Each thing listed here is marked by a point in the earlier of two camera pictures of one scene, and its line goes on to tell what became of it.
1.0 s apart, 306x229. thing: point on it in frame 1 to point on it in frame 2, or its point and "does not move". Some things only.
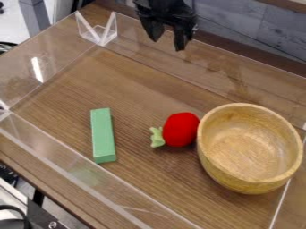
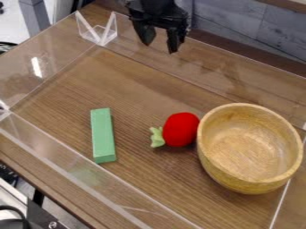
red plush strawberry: [178, 131] does not move
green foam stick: [102, 135] does not move
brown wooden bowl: [249, 148] does not move
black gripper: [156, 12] to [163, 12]
